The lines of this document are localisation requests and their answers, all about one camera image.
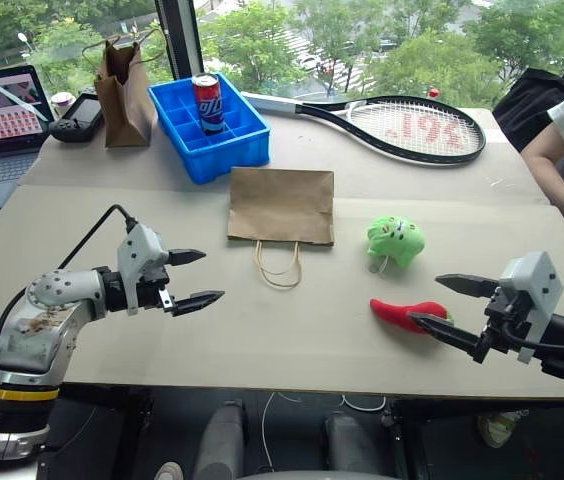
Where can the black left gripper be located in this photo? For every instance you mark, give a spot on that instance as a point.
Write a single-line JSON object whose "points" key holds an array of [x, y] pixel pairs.
{"points": [[152, 287]]}

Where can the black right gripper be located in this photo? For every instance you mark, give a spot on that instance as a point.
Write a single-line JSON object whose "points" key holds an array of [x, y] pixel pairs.
{"points": [[504, 320]]}

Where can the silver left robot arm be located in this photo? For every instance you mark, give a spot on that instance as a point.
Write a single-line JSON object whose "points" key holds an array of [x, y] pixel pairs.
{"points": [[37, 325]]}

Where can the flat brown paper bag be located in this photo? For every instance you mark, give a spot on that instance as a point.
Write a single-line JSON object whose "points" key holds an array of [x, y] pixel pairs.
{"points": [[282, 205]]}

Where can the standing brown paper bag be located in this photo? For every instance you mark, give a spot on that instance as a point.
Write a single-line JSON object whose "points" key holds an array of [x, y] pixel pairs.
{"points": [[124, 105]]}

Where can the red chili plush toy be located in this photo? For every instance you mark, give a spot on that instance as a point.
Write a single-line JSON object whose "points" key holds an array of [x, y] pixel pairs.
{"points": [[394, 315]]}

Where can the green plush toy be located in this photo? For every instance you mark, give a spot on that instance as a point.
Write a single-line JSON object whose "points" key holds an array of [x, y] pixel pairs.
{"points": [[397, 240]]}

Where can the green white packet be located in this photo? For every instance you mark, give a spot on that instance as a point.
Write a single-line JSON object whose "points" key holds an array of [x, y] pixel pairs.
{"points": [[499, 427]]}

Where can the blue plastic divided crate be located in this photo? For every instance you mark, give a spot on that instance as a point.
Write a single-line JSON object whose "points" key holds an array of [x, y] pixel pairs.
{"points": [[212, 155]]}

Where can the dark grey rounded shape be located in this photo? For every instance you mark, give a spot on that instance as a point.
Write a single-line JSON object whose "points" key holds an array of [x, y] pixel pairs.
{"points": [[349, 442], [219, 440]]}

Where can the red blue soda can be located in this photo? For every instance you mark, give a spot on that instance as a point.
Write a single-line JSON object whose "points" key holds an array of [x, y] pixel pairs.
{"points": [[209, 107]]}

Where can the black handheld game controller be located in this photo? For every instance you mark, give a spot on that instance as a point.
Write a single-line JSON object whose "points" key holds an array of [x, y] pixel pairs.
{"points": [[77, 120]]}

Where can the black white tennis racket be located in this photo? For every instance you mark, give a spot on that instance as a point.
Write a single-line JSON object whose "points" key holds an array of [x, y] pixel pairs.
{"points": [[362, 125]]}

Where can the white purple paper cup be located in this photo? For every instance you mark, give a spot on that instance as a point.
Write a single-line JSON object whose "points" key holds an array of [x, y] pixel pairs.
{"points": [[61, 106]]}

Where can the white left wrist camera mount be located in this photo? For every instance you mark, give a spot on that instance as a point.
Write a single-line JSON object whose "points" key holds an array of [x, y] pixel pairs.
{"points": [[134, 250]]}

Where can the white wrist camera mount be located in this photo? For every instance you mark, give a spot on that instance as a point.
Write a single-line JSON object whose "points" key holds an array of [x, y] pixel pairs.
{"points": [[537, 280], [134, 250]]}

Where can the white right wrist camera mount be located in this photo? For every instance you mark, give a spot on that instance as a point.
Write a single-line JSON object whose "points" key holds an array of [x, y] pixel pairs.
{"points": [[537, 280]]}

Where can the black window frame post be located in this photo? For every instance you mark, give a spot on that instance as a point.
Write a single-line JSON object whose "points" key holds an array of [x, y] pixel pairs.
{"points": [[179, 40]]}

